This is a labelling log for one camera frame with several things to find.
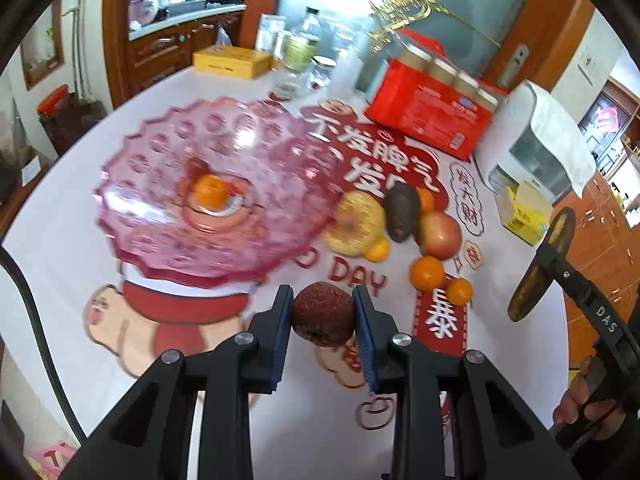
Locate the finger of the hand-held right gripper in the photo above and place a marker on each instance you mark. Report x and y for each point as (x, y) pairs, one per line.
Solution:
(570, 279)

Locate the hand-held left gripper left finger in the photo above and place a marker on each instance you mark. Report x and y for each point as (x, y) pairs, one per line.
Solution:
(283, 320)

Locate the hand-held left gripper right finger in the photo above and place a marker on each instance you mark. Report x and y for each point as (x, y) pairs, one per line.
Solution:
(365, 345)

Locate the dark red round fruit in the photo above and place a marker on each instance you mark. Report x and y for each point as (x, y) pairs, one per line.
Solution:
(322, 315)

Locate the overripe brown banana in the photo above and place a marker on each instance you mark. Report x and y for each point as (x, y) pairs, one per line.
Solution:
(560, 230)

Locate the small orange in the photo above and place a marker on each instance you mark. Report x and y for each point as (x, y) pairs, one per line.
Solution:
(427, 201)
(427, 272)
(210, 191)
(378, 250)
(459, 291)

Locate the yellow pear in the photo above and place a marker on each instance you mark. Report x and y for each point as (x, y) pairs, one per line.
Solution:
(355, 222)

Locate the red apple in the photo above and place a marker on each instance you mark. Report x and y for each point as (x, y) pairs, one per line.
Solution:
(441, 235)

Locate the dark avocado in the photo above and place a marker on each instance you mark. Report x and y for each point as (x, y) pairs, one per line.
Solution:
(401, 212)

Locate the pink glass fruit bowl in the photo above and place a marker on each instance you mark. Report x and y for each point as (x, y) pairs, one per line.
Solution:
(150, 210)

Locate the person's right hand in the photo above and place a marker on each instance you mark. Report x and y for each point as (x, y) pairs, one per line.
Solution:
(567, 405)

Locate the yellow tissue box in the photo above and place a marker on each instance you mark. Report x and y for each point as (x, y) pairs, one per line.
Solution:
(525, 220)

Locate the printed table cover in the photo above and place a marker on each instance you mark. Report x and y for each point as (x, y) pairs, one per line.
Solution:
(310, 420)

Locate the white countertop appliance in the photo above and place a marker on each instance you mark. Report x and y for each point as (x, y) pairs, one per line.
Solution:
(510, 155)

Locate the white cloth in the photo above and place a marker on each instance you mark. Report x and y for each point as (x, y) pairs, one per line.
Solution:
(560, 130)

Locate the clear drinking glass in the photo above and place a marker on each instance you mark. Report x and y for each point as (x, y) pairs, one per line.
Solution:
(288, 85)

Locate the small glass jar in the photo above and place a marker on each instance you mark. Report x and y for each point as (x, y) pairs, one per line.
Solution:
(322, 72)

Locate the white plastic squeeze bottle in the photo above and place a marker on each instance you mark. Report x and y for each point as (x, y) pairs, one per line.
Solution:
(346, 67)

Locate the flat yellow box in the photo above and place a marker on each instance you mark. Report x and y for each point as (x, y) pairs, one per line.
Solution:
(230, 60)

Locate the pink printed box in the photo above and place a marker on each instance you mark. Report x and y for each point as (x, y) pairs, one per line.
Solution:
(50, 460)

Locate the white carton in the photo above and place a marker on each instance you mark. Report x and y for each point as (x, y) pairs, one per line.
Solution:
(270, 34)

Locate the wooden kitchen counter cabinet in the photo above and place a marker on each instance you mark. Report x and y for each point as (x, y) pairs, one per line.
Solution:
(160, 47)

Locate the pink plastic bag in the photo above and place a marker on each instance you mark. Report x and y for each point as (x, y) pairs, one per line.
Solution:
(142, 10)

